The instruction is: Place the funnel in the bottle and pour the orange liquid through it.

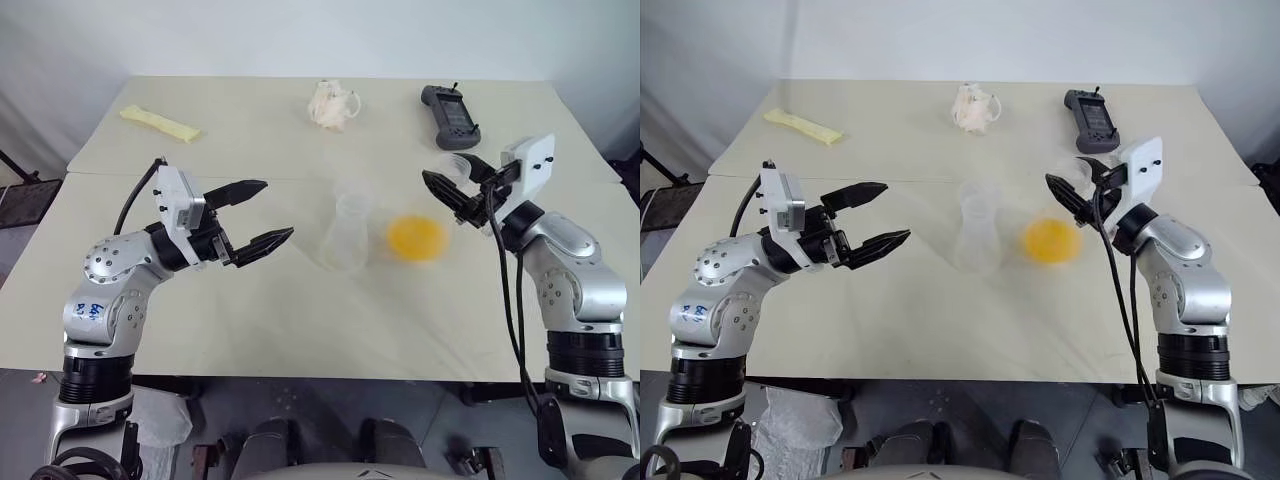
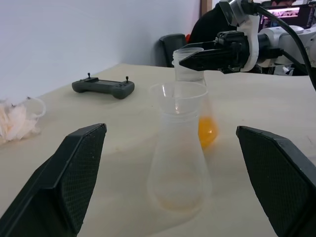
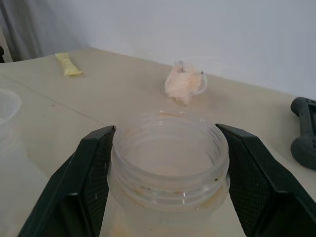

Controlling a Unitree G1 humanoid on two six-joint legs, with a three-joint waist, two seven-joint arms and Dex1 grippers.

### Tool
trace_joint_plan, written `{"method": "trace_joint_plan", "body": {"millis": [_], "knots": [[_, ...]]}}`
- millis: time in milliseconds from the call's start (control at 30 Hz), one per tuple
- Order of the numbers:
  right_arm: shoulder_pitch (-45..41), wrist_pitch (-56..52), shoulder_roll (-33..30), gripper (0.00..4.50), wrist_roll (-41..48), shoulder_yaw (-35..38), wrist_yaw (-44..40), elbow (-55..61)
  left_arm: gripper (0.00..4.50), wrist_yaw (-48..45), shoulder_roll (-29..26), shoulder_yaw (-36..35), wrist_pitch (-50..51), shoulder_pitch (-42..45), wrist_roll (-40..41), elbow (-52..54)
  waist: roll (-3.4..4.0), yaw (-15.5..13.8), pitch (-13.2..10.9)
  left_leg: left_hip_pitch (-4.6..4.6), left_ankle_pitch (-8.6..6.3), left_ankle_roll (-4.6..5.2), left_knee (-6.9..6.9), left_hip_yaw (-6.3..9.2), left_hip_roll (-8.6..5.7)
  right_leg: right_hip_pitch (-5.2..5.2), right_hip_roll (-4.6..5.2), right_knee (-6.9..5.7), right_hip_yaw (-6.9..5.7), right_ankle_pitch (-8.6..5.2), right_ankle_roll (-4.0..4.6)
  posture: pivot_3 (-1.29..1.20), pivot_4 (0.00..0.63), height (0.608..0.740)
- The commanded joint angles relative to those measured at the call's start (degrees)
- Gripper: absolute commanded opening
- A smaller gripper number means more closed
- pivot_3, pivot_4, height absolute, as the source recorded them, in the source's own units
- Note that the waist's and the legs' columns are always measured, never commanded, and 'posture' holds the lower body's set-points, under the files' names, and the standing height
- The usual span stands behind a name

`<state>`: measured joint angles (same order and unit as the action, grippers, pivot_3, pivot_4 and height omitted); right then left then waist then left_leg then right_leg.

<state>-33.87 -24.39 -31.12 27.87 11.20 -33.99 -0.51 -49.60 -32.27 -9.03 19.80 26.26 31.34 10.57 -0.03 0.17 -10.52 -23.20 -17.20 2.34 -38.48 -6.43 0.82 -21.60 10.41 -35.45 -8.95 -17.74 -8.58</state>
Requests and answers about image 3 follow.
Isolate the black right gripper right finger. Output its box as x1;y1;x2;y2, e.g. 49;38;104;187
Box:
215;123;316;237

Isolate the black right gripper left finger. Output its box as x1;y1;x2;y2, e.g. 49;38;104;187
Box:
17;125;117;237

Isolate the clear plastic wide-mouth jar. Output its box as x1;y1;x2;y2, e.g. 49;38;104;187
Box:
100;110;244;237

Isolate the dark grey handheld controller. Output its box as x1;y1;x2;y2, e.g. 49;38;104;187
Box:
290;96;316;170

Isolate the clear plastic container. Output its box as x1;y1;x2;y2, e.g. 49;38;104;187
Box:
0;87;22;149

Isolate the yellow packet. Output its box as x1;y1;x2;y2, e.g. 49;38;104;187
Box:
55;52;82;77

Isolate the grey curtain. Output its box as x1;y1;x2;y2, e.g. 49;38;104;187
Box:
0;0;62;62

